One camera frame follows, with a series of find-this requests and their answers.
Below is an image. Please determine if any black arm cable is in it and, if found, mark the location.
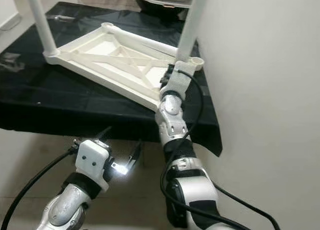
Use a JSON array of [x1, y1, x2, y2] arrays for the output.
[[1, 149, 77, 230], [159, 69, 281, 230]]

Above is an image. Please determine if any white plastic table top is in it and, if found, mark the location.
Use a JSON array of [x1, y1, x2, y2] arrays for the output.
[[44, 22, 205, 113]]

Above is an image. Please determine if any clear tape strip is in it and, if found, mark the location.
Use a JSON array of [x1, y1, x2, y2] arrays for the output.
[[52, 15, 76, 23]]

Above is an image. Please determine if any crumpled clear tape patch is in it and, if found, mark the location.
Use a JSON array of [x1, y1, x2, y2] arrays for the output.
[[2, 55, 26, 73]]

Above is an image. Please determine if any black wok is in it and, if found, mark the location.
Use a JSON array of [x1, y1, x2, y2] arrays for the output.
[[132, 0, 191, 18]]

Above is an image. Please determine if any black tablecloth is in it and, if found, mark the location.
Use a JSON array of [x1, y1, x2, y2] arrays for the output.
[[0, 1, 223, 158]]

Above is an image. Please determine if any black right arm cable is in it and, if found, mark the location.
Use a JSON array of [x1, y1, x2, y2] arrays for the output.
[[159, 69, 281, 230]]

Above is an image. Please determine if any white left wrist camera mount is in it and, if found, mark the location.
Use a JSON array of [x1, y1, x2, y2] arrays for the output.
[[75, 139, 112, 183]]

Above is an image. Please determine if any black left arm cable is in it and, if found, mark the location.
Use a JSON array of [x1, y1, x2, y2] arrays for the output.
[[1, 149, 77, 230]]

